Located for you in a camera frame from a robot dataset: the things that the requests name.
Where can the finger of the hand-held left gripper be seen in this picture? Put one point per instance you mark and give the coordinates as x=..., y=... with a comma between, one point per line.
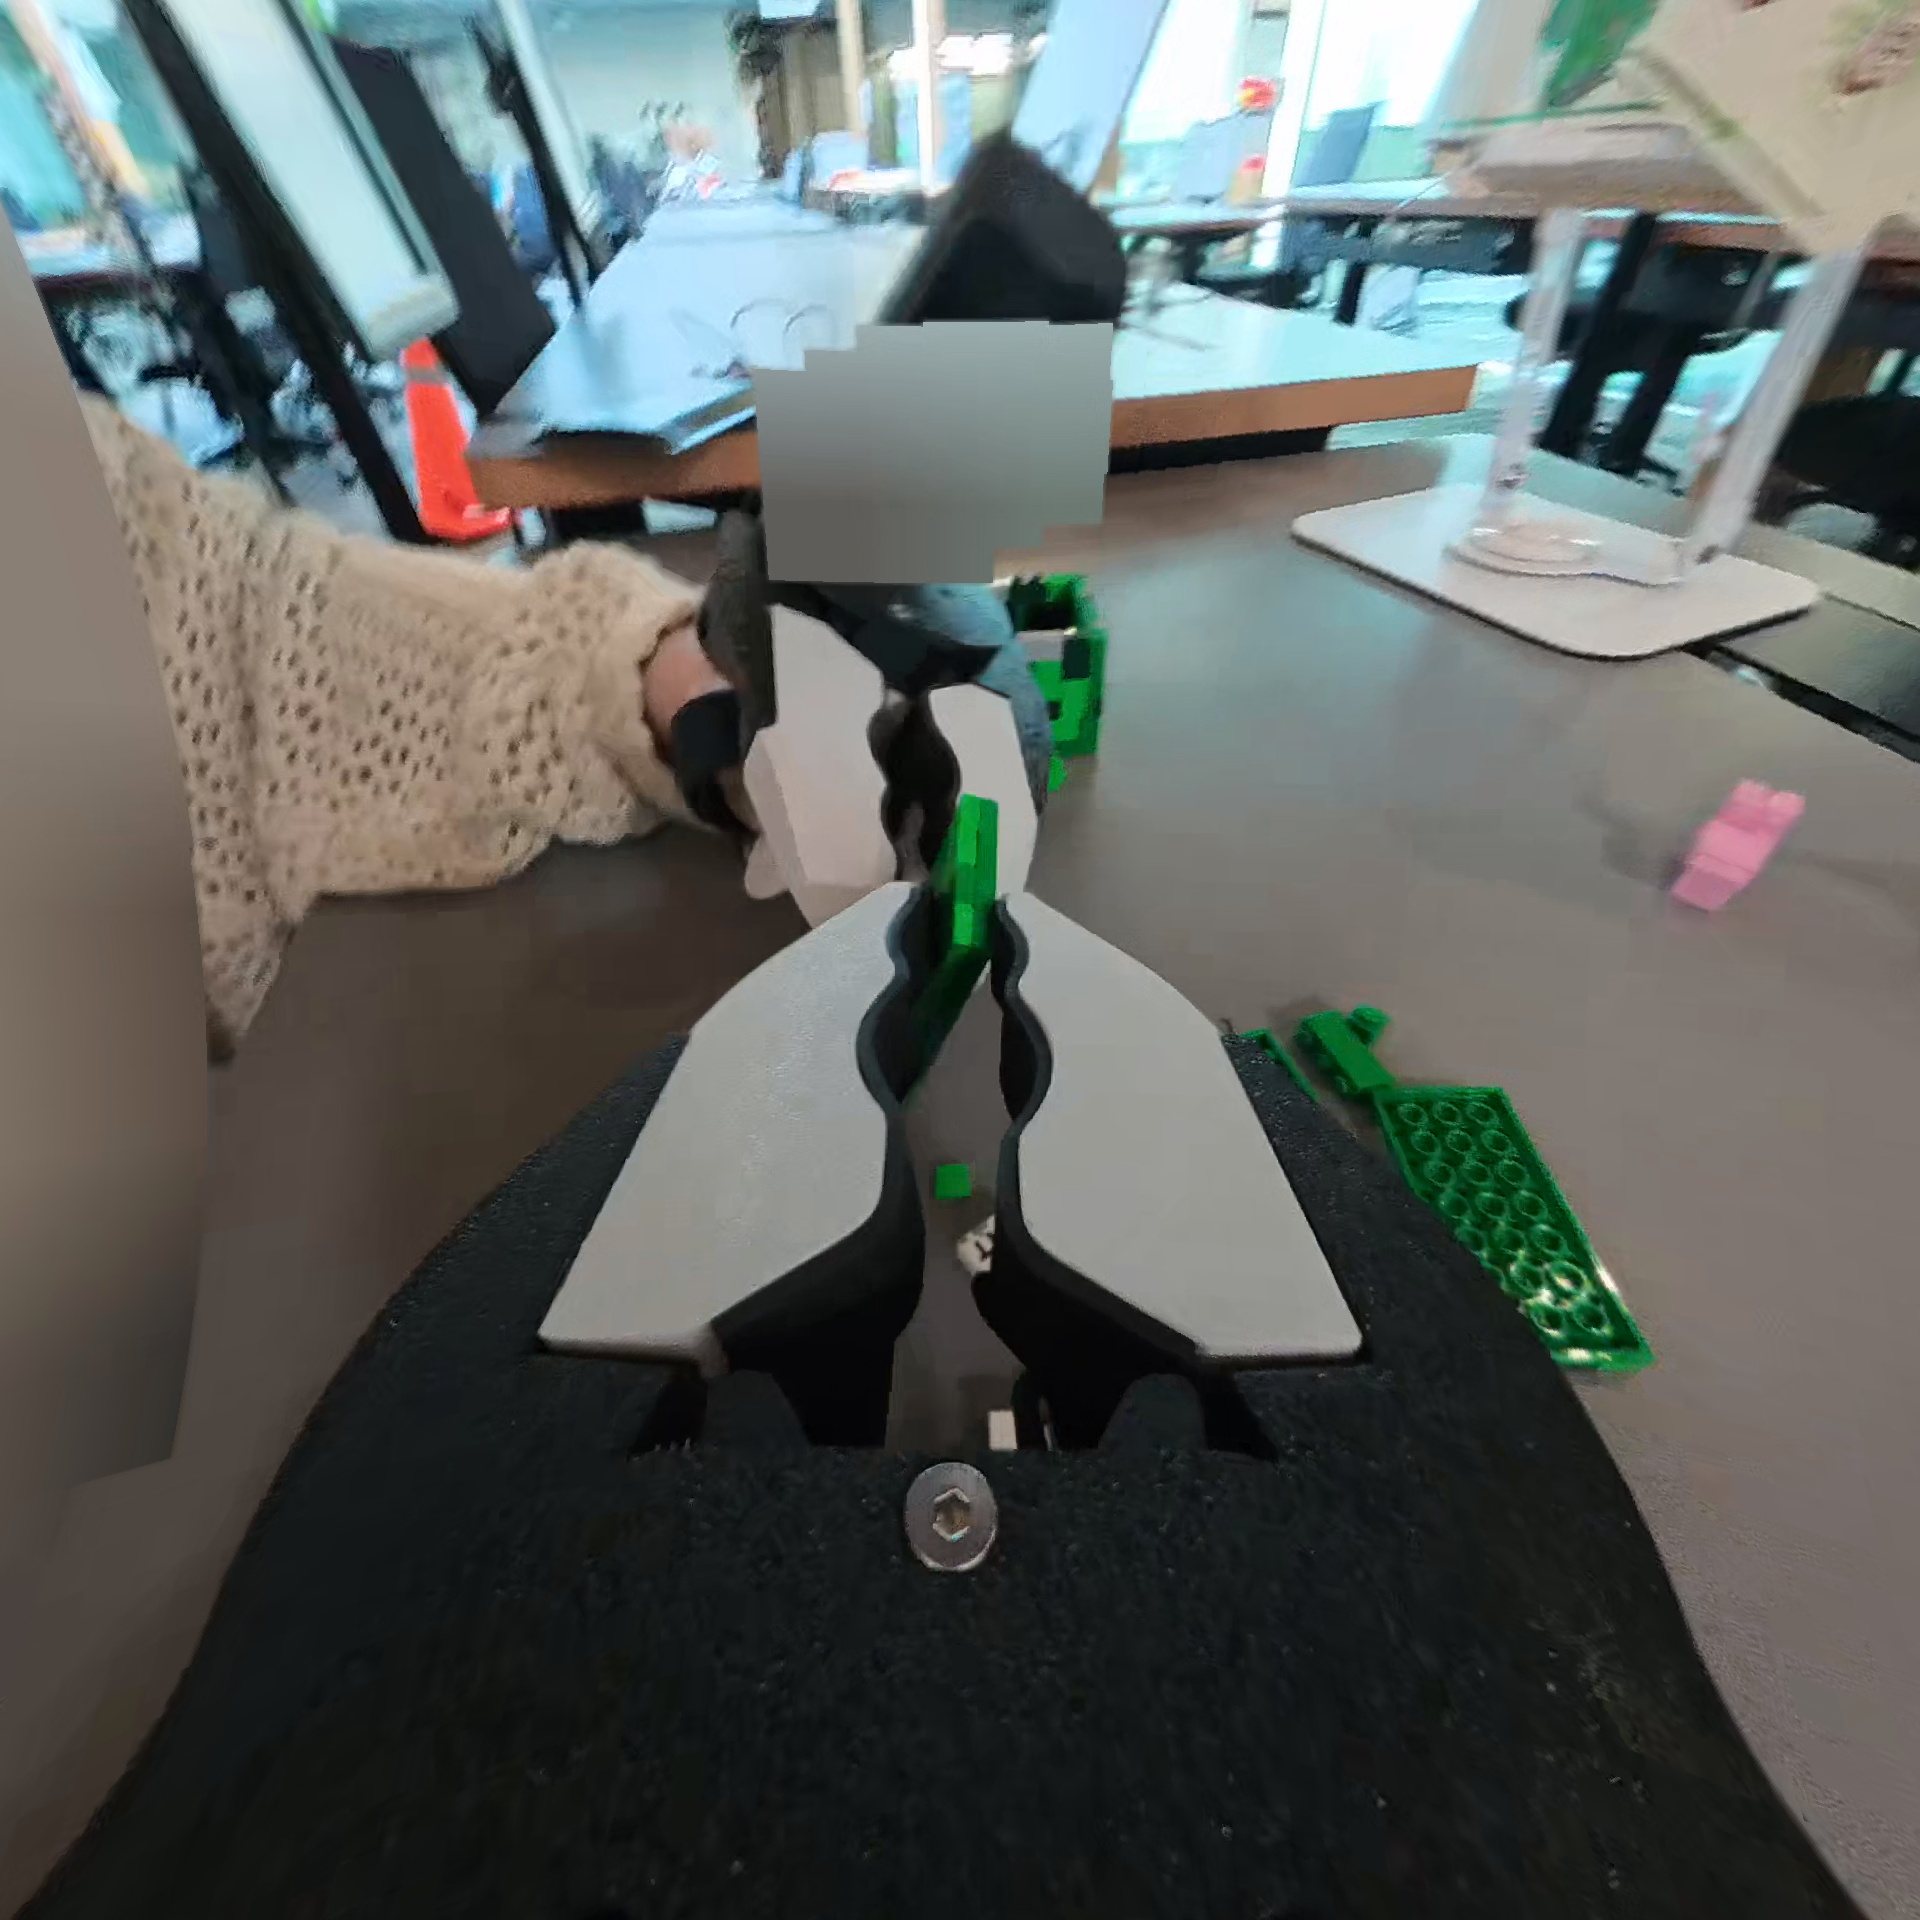
x=818, y=783
x=1012, y=763

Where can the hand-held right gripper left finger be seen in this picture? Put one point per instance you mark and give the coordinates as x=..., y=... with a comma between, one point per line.
x=755, y=1153

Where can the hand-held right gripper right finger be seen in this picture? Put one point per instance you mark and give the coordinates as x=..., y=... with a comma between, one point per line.
x=1171, y=1173

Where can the green lego plate assembly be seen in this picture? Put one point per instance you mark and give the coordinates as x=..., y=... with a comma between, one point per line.
x=963, y=874

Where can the person's left forearm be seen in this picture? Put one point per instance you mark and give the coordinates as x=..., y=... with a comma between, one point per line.
x=376, y=677

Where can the green lego structure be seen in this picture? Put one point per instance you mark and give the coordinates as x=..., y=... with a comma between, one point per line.
x=1071, y=691

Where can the green hollow lego brick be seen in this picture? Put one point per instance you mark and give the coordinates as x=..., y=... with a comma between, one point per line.
x=1278, y=1057

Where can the printed white lego brick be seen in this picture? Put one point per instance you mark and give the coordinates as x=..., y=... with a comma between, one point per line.
x=975, y=1249

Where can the green lego brick cluster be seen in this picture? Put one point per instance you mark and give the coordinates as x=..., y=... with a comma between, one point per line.
x=1339, y=1052

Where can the large green lego plate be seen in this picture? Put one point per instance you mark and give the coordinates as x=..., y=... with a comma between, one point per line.
x=1513, y=1216

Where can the pink lego figure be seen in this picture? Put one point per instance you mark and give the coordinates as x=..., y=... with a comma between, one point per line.
x=1734, y=850

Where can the lego set box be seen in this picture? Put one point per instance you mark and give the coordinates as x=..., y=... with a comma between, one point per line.
x=1729, y=104

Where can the person's left hand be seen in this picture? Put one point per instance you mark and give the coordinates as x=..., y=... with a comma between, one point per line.
x=678, y=705

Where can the wooden office desk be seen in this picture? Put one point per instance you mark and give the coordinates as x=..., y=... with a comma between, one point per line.
x=1278, y=375

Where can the stack of grey papers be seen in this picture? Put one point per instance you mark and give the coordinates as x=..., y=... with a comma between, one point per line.
x=630, y=412

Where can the orange traffic cone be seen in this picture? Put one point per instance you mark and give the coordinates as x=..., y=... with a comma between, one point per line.
x=448, y=452

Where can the black standing panel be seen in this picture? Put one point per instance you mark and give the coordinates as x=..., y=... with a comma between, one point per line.
x=455, y=241

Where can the clear acrylic stand white base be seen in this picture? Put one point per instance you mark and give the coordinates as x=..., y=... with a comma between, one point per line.
x=1576, y=603

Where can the long dark office desk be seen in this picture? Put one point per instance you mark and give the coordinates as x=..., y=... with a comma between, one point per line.
x=1653, y=249

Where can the white board on stand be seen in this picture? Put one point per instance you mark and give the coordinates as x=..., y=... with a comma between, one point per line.
x=313, y=166

